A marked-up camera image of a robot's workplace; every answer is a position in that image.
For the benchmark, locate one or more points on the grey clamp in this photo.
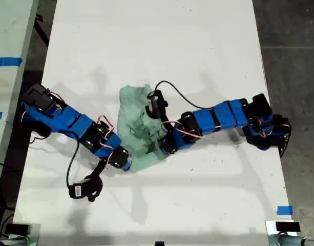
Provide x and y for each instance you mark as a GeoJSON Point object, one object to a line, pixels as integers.
{"type": "Point", "coordinates": [287, 241]}

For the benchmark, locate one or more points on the small black object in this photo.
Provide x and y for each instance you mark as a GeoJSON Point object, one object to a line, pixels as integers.
{"type": "Point", "coordinates": [159, 243]}

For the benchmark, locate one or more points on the long blue tape strip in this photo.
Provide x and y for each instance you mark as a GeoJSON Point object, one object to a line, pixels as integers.
{"type": "Point", "coordinates": [7, 62]}

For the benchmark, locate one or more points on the small black box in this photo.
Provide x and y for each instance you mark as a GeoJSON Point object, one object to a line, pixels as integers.
{"type": "Point", "coordinates": [287, 226]}
{"type": "Point", "coordinates": [17, 229]}

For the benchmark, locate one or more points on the pale green T-shirt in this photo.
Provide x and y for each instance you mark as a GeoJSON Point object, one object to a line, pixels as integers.
{"type": "Point", "coordinates": [131, 123]}

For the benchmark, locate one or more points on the black camera stalk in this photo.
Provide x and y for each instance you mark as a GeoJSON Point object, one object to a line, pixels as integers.
{"type": "Point", "coordinates": [167, 123]}
{"type": "Point", "coordinates": [99, 169]}

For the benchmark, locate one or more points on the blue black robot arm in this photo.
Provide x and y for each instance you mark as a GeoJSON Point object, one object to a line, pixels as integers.
{"type": "Point", "coordinates": [74, 125]}
{"type": "Point", "coordinates": [223, 115]}

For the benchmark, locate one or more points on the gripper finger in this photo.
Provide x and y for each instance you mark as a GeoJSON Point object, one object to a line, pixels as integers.
{"type": "Point", "coordinates": [126, 167]}

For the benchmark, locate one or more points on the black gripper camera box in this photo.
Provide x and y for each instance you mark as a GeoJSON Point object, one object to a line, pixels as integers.
{"type": "Point", "coordinates": [83, 189]}
{"type": "Point", "coordinates": [156, 103]}

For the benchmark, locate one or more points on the black metal frame bar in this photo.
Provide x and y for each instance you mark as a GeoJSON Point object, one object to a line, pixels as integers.
{"type": "Point", "coordinates": [42, 33]}

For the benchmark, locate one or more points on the pale grey side table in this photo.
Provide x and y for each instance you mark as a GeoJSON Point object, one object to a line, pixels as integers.
{"type": "Point", "coordinates": [8, 30]}

